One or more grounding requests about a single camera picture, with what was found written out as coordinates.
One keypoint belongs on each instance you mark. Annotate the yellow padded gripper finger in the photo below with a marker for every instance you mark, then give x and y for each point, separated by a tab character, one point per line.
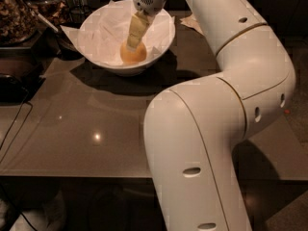
139	25

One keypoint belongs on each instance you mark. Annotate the orange fruit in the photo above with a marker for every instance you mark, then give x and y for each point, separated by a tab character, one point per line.
135	56

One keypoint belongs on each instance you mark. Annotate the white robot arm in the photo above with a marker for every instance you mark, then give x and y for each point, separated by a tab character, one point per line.
190	129

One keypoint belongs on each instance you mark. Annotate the white bowl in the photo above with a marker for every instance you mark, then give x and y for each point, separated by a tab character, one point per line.
128	68

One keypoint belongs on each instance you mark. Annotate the dark small bowl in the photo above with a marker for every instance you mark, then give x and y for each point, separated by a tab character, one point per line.
68	51

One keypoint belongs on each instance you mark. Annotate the white paper liner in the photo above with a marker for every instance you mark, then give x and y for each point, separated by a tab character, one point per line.
102	32

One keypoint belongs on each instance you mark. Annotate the folded beige napkin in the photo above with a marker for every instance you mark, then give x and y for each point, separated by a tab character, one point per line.
191	22

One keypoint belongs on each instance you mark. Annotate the glass jar of snacks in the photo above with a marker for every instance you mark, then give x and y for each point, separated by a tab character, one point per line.
17	23

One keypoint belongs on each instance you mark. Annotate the dark box appliance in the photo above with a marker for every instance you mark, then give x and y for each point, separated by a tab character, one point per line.
19	75

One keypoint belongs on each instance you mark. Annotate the white object under table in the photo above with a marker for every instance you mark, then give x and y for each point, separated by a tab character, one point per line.
49	216

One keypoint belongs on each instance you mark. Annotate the white utensil handle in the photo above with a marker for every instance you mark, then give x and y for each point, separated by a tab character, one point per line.
46	22

